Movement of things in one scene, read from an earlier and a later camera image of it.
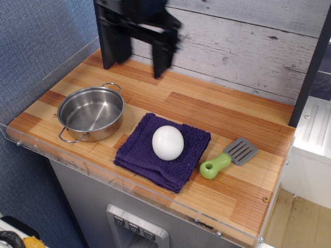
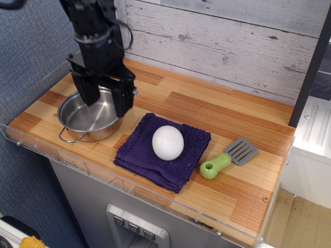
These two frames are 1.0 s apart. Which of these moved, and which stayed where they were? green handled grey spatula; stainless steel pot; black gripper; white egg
Moved: black gripper
Stayed: stainless steel pot; white egg; green handled grey spatula
